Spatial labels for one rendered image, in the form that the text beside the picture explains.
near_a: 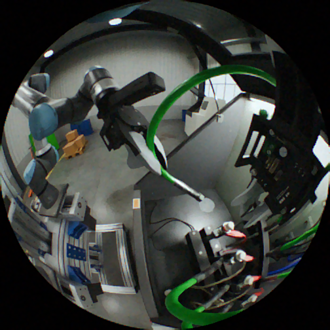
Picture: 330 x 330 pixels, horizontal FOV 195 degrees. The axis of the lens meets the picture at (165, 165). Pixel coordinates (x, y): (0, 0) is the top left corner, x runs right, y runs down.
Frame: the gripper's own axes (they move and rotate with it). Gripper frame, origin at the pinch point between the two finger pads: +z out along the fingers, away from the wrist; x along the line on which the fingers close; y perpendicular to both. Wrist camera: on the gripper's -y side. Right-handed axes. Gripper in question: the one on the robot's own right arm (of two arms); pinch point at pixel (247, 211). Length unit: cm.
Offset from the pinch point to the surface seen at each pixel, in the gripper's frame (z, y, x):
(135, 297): 122, 59, 60
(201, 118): 33, -140, -247
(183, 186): 3.2, 8.4, -11.0
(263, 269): 11.8, -8.9, 19.8
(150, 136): -7.9, 14.4, -13.5
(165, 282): 38.8, 17.4, 15.6
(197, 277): 6.7, 10.4, 7.6
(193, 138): 0.6, -2.8, -31.1
